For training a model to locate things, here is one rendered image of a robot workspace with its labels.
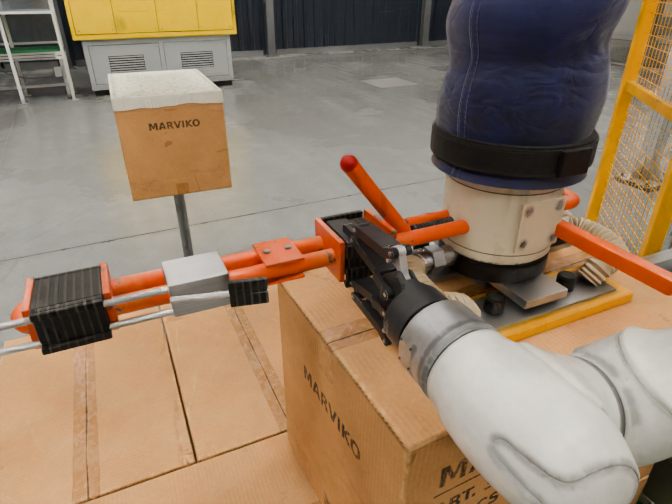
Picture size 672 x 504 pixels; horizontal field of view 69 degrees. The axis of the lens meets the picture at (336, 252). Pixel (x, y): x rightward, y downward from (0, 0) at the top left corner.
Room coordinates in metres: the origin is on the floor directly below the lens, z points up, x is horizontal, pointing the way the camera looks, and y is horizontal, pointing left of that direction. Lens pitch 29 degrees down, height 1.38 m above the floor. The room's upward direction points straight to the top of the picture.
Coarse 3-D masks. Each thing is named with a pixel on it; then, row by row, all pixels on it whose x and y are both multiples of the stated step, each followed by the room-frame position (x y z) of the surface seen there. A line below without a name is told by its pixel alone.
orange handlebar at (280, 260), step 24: (432, 216) 0.67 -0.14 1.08; (288, 240) 0.58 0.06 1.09; (312, 240) 0.59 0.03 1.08; (408, 240) 0.60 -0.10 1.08; (432, 240) 0.62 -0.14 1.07; (576, 240) 0.60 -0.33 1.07; (600, 240) 0.58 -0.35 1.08; (240, 264) 0.54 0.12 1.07; (264, 264) 0.52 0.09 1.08; (288, 264) 0.53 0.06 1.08; (312, 264) 0.54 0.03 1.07; (624, 264) 0.54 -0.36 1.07; (648, 264) 0.52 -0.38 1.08; (120, 288) 0.48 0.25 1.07; (144, 288) 0.49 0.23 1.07; (120, 312) 0.44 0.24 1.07
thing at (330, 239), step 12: (336, 216) 0.63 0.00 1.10; (348, 216) 0.64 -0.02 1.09; (360, 216) 0.65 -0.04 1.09; (372, 216) 0.62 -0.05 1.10; (324, 228) 0.59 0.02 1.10; (384, 228) 0.59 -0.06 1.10; (324, 240) 0.59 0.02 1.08; (336, 240) 0.55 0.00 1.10; (336, 252) 0.55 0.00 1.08; (348, 252) 0.54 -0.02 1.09; (336, 264) 0.55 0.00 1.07; (348, 264) 0.55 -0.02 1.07; (360, 264) 0.55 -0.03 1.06; (336, 276) 0.55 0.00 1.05; (348, 276) 0.54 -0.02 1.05; (360, 276) 0.55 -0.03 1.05
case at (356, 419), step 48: (288, 288) 0.68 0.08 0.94; (336, 288) 0.68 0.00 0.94; (480, 288) 0.68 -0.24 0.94; (288, 336) 0.68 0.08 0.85; (336, 336) 0.56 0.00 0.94; (576, 336) 0.56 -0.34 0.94; (288, 384) 0.69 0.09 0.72; (336, 384) 0.51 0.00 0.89; (384, 384) 0.46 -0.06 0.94; (288, 432) 0.71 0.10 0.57; (336, 432) 0.51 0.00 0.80; (384, 432) 0.40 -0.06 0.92; (432, 432) 0.39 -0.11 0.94; (336, 480) 0.51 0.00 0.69; (384, 480) 0.40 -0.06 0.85; (432, 480) 0.38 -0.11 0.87; (480, 480) 0.42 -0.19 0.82
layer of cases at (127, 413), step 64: (192, 320) 1.13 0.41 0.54; (256, 320) 1.13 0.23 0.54; (0, 384) 0.88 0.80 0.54; (64, 384) 0.88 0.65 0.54; (128, 384) 0.88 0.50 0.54; (192, 384) 0.88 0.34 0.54; (256, 384) 0.88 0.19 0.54; (0, 448) 0.69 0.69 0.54; (64, 448) 0.69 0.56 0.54; (128, 448) 0.69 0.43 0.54; (192, 448) 0.84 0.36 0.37; (256, 448) 0.69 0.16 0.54
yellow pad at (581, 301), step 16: (560, 272) 0.65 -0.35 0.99; (576, 272) 0.69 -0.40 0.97; (576, 288) 0.65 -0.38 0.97; (592, 288) 0.65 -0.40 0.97; (608, 288) 0.65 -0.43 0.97; (624, 288) 0.65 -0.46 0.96; (480, 304) 0.60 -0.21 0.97; (496, 304) 0.57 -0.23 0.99; (512, 304) 0.60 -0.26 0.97; (544, 304) 0.60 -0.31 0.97; (560, 304) 0.60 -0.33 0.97; (576, 304) 0.61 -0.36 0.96; (592, 304) 0.61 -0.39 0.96; (608, 304) 0.62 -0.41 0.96; (496, 320) 0.56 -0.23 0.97; (512, 320) 0.56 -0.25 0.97; (528, 320) 0.57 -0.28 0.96; (544, 320) 0.57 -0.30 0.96; (560, 320) 0.58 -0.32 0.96; (576, 320) 0.59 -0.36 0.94; (512, 336) 0.54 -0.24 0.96; (528, 336) 0.55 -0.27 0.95
